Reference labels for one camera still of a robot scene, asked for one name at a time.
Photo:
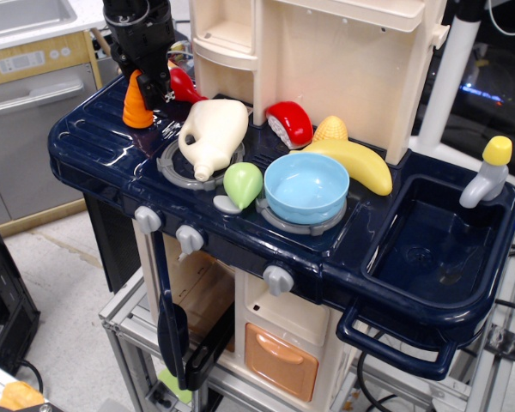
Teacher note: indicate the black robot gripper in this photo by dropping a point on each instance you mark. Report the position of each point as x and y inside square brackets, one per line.
[142, 33]

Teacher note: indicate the orange toy carrot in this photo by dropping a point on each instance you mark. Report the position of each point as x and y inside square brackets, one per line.
[135, 114]

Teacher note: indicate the light blue toy bowl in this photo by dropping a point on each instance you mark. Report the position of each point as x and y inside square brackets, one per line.
[306, 188]

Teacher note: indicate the red toy ketchup bottle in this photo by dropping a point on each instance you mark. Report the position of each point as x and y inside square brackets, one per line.
[182, 85]

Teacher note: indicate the cream toy milk jug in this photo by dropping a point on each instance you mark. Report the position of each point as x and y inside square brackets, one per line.
[211, 133]

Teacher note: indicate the wooden grey toy dishwasher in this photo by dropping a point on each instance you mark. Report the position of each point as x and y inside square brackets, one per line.
[48, 66]

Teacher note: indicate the green toy pear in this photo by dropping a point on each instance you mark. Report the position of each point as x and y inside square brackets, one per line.
[243, 183]

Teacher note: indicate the grey left stove knob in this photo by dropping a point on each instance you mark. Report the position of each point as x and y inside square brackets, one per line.
[147, 219]

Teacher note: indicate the grey stove knob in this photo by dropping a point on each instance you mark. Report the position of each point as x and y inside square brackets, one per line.
[190, 239]
[278, 279]
[147, 219]

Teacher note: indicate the red toy sushi piece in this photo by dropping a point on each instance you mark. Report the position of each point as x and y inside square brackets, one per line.
[290, 123]

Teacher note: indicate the grey middle stove knob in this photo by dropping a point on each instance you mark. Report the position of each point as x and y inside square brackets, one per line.
[190, 239]

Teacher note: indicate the yellow toy corn cob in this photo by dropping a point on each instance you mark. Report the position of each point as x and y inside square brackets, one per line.
[331, 128]

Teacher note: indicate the cream toy kitchen upper cabinet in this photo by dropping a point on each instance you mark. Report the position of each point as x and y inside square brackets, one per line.
[335, 64]

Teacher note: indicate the yellow toy banana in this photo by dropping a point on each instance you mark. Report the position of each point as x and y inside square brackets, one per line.
[362, 164]

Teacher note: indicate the grey right stove knob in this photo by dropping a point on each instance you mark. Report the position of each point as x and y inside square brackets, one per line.
[278, 279]

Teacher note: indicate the navy hanging toy spoon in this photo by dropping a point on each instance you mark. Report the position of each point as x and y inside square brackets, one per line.
[172, 329]

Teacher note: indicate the black computer case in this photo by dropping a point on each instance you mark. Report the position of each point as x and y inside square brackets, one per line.
[19, 317]

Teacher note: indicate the black toy oven door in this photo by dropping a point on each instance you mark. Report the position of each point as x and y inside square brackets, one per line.
[204, 357]

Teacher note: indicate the cream toy kitchen lower body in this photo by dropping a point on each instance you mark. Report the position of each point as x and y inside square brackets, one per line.
[204, 287]

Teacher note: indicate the orange toy drawer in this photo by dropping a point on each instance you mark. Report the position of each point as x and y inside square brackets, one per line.
[280, 363]

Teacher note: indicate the navy toy kitchen countertop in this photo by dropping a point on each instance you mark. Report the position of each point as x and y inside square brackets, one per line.
[414, 274]

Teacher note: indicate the grey toy faucet yellow cap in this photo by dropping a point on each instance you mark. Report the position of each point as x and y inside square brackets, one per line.
[491, 177]

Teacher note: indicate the aluminium frame cart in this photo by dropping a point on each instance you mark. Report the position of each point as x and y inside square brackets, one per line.
[478, 380]

